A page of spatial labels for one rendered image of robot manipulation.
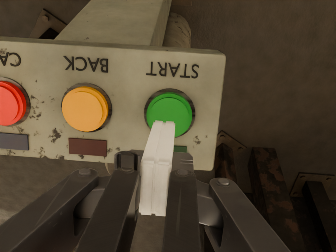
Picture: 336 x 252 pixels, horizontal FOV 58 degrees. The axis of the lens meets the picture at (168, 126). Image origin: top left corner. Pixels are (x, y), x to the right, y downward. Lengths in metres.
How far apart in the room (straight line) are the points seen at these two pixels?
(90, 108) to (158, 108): 0.06
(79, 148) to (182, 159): 0.15
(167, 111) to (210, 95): 0.04
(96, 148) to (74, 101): 0.05
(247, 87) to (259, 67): 0.07
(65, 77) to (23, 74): 0.04
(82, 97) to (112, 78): 0.03
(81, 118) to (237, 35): 0.67
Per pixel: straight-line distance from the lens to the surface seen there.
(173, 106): 0.26
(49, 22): 0.95
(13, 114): 0.30
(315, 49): 0.96
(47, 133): 0.31
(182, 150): 0.28
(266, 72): 0.95
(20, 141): 0.32
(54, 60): 0.29
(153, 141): 0.17
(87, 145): 0.29
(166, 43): 0.67
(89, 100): 0.27
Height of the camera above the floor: 0.82
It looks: 52 degrees down
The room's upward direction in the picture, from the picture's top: 173 degrees counter-clockwise
